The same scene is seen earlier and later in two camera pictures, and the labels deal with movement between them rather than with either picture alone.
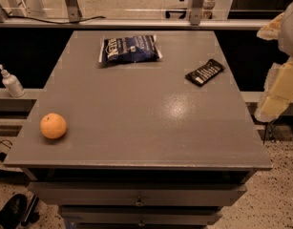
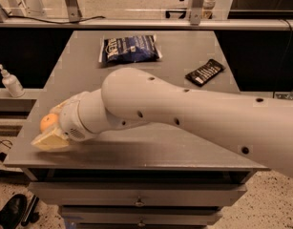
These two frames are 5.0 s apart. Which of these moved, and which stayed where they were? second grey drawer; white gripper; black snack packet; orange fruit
Moved: white gripper
Stayed: black snack packet; orange fruit; second grey drawer
